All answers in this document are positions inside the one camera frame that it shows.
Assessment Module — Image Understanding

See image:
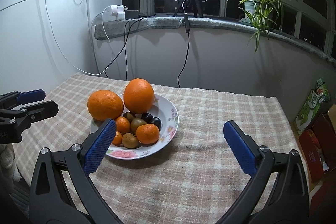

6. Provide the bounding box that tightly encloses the medium orange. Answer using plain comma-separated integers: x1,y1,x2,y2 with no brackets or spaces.
87,90,124,121

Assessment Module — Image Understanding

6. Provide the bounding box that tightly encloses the tiny kumquat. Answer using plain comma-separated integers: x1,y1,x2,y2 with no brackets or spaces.
112,131,122,146

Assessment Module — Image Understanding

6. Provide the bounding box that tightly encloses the small mandarin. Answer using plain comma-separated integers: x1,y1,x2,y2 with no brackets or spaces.
116,117,131,135
136,124,159,144

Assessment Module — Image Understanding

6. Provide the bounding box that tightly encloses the brown kiwi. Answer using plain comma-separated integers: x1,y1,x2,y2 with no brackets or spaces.
123,112,136,123

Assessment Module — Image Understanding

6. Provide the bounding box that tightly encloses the brown longan fruit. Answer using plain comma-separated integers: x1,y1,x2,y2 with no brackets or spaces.
122,133,141,149

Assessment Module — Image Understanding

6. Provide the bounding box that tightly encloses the green kiwi fruit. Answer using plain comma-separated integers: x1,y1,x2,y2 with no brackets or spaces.
130,118,147,134

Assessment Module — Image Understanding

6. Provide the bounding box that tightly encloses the large orange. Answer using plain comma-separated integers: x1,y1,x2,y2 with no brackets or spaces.
123,79,155,114

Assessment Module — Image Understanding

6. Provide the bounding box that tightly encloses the dark plum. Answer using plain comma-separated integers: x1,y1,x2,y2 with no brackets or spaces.
150,117,162,130
141,113,153,123

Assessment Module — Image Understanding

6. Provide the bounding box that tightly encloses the red cardboard box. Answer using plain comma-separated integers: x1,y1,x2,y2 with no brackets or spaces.
299,114,335,182

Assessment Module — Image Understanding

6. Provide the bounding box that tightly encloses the grey windowsill mat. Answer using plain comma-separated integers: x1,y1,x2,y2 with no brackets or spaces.
93,16,335,65

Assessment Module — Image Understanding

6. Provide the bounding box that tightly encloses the pink plaid tablecloth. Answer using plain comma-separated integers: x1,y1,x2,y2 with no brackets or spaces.
14,73,298,223

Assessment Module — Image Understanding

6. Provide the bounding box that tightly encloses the green carton box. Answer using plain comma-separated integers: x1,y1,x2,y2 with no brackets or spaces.
294,78,331,136

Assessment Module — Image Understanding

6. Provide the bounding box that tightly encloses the white power strip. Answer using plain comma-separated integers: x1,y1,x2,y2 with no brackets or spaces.
110,5,128,21

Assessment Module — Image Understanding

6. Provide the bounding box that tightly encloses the black power adapter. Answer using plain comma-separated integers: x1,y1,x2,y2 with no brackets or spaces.
125,10,139,19

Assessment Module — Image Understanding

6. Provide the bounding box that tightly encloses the floral white plate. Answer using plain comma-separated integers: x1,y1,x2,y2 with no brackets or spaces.
87,90,179,160

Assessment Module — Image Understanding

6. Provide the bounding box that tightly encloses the potted spider plant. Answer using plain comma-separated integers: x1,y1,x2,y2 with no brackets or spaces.
238,0,284,51

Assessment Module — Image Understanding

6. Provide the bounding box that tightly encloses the white cable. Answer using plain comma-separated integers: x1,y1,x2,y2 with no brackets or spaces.
44,0,119,76

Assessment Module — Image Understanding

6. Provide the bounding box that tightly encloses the black ring light cable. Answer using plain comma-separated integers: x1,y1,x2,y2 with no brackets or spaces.
177,13,191,88

